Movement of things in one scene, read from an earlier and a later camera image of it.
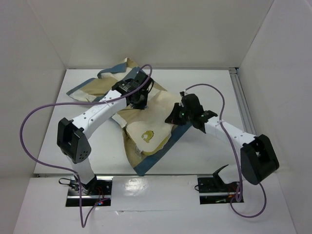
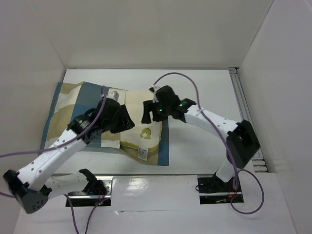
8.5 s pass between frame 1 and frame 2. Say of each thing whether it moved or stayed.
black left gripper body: moved
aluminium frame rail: stayed
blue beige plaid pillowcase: moved
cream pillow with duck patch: stayed
